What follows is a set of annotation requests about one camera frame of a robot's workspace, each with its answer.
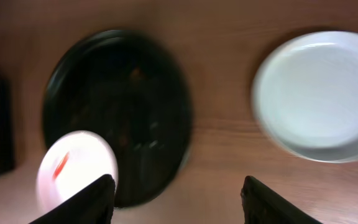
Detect white plate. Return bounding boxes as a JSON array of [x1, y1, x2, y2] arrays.
[[35, 131, 119, 213], [251, 31, 358, 163]]

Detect white plate bottom front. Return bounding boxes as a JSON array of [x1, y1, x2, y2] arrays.
[[35, 131, 119, 213]]

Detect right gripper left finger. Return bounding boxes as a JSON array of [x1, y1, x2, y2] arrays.
[[30, 174, 116, 224]]

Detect round black serving tray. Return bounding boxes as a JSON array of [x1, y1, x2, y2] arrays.
[[42, 30, 193, 208]]

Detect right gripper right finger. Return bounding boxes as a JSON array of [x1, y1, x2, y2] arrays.
[[241, 175, 321, 224]]

